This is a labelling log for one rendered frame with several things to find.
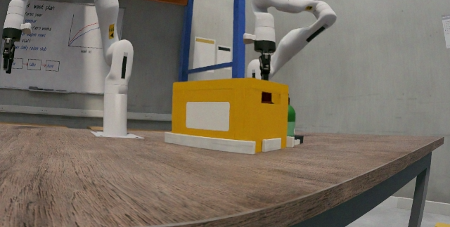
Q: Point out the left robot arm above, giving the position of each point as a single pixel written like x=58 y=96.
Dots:
x=295 y=40

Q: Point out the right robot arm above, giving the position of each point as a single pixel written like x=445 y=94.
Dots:
x=118 y=55

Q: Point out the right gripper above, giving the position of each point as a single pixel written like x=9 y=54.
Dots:
x=10 y=35

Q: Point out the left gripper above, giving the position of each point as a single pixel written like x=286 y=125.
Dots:
x=265 y=47

